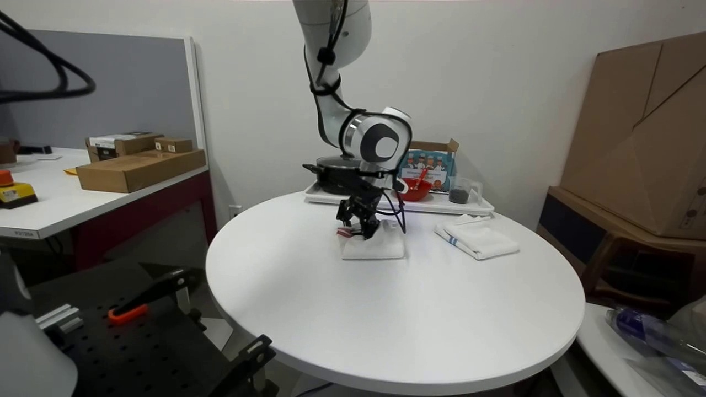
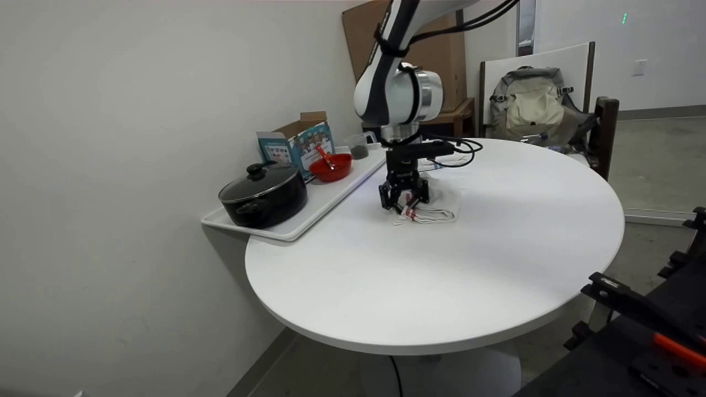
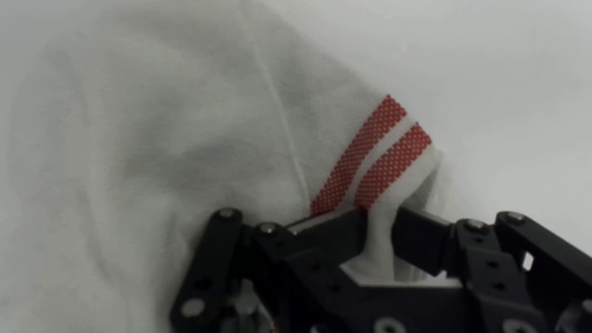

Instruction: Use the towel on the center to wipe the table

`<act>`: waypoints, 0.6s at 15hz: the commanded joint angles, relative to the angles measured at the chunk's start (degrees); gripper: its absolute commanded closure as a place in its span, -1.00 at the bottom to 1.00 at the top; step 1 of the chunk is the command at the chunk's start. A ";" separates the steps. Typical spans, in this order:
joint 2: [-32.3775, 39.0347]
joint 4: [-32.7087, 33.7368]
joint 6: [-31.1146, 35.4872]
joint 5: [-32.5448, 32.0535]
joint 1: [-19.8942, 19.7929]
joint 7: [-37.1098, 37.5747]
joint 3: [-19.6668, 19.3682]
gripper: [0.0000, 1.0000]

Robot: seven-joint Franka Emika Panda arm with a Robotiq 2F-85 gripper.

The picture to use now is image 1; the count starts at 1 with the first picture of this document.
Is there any red bowl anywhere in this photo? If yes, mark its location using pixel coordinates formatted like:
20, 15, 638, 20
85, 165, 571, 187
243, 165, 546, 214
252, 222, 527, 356
392, 174, 436, 204

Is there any black glass pot lid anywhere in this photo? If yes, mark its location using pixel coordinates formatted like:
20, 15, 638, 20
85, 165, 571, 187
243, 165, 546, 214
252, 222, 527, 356
315, 153, 371, 171

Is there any white rectangular tray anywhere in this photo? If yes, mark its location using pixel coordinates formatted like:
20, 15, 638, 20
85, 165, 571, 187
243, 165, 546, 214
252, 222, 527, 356
303, 179, 496, 219

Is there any blue printed cardboard box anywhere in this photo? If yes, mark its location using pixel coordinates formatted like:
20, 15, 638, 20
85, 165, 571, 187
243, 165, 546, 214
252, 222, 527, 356
399, 138, 460, 195

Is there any black corner bracket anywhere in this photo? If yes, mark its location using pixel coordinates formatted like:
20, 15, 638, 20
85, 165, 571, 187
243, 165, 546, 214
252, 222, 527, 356
211, 333, 281, 397

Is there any red spoon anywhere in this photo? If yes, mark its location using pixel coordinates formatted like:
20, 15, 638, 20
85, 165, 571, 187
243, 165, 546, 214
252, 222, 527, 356
410, 165, 434, 190

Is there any yellow emergency stop box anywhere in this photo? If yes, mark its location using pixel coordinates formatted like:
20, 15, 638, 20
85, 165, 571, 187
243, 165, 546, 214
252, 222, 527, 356
0, 167, 40, 213

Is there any black clamp with orange handle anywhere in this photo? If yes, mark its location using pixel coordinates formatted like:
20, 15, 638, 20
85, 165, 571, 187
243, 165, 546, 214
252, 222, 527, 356
105, 265, 204, 329

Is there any white desk with red frame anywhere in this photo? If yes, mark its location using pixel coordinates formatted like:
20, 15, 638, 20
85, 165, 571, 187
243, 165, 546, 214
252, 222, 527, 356
0, 146, 219, 274

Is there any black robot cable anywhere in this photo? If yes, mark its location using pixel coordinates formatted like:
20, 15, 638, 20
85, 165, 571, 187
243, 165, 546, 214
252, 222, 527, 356
303, 0, 407, 236

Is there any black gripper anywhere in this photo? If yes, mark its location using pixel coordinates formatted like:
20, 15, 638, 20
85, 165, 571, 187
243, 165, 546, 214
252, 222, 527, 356
336, 185, 386, 243

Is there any clear plastic bag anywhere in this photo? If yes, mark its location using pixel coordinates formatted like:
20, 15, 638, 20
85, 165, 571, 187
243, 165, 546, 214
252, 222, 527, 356
607, 293, 706, 388

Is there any white side table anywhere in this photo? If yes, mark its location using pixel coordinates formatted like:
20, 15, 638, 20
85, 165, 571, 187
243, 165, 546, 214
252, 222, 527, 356
574, 302, 706, 397

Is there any open cardboard box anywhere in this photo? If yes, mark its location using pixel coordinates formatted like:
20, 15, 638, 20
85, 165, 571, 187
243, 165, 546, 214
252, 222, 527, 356
74, 147, 207, 195

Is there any black cooking pot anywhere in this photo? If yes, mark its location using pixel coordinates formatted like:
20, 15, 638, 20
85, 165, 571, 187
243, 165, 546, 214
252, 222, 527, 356
315, 162, 394, 198

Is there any black hose bundle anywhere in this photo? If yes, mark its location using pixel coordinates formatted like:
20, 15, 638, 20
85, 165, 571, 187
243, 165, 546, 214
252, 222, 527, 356
0, 8, 100, 107

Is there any black perforated breadboard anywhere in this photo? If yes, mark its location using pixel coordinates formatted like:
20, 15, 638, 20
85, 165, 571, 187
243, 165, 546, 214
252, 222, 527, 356
28, 260, 282, 397

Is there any open wooden box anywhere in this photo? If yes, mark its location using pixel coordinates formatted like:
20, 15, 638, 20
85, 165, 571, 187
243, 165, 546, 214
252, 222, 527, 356
83, 131, 166, 164

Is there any large brown cardboard box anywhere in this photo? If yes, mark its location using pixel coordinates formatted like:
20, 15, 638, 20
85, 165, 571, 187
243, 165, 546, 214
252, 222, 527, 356
559, 28, 706, 240

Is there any small wooden block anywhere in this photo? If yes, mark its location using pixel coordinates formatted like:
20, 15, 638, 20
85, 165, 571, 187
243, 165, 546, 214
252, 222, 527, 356
153, 134, 197, 155

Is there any white towel with blue stripe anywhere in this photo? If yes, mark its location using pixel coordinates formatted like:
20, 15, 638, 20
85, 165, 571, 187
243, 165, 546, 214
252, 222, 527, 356
433, 217, 522, 263

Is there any gray partition panel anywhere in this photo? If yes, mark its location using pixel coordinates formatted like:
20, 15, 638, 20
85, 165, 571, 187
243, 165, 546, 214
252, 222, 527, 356
0, 28, 210, 172

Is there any aluminum extrusion piece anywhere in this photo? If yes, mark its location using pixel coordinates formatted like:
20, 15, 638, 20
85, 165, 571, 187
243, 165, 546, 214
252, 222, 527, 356
32, 302, 83, 333

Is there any white plastic housing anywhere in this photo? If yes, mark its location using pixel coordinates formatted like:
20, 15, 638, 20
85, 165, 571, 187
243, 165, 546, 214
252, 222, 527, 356
0, 249, 80, 397

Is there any white towel with red stripe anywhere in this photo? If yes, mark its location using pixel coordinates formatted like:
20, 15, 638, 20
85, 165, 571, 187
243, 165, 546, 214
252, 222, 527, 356
336, 219, 407, 263

